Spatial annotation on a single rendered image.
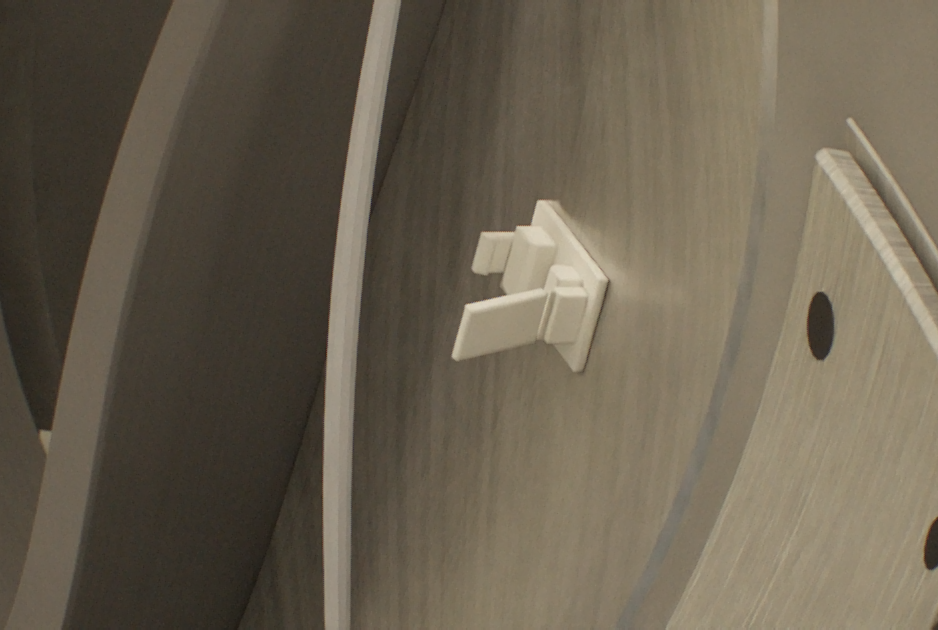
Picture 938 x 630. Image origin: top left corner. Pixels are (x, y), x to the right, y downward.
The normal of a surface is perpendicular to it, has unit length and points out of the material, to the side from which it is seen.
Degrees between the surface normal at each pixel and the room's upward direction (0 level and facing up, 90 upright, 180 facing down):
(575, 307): 115
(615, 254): 90
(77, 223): 56
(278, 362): 123
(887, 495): 90
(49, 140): 61
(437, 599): 90
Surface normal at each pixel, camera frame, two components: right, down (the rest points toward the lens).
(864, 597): -0.88, 0.01
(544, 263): 0.40, 0.53
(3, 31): 0.44, -0.33
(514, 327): 0.64, 0.50
